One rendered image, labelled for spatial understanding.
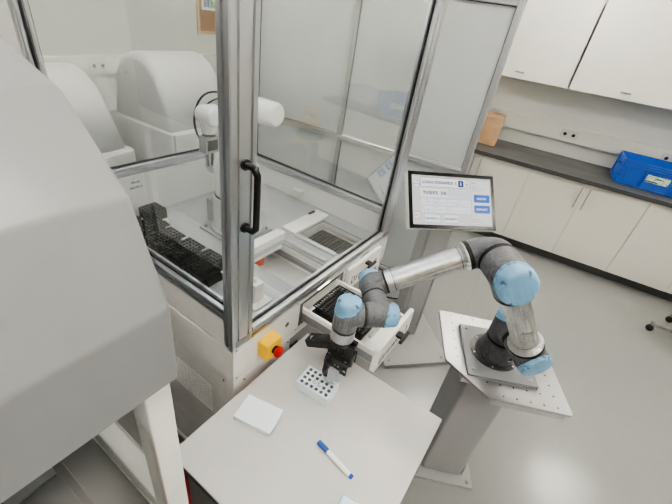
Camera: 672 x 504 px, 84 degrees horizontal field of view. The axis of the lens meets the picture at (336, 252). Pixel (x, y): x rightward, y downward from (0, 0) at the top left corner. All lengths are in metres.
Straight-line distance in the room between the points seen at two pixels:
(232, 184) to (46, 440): 0.56
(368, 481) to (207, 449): 0.47
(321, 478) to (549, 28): 3.98
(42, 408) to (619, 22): 4.31
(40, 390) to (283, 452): 0.84
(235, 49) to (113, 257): 0.48
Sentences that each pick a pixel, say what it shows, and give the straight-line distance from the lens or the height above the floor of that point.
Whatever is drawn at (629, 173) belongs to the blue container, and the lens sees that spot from 4.30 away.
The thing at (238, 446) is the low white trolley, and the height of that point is 0.76.
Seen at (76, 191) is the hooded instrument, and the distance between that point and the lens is 0.48.
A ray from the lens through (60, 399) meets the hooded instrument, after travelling 0.52.
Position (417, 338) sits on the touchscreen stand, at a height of 0.04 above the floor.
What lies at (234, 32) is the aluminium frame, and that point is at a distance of 0.81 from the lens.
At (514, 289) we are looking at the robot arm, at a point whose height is 1.29.
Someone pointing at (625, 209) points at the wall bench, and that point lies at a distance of 4.25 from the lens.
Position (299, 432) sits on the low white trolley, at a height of 0.76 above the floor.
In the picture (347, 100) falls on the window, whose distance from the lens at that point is 1.19.
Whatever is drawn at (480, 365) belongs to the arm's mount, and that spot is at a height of 0.77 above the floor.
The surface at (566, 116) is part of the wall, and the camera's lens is 4.70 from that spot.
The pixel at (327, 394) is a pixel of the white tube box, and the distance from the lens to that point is 1.31.
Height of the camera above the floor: 1.85
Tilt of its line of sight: 33 degrees down
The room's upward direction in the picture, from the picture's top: 10 degrees clockwise
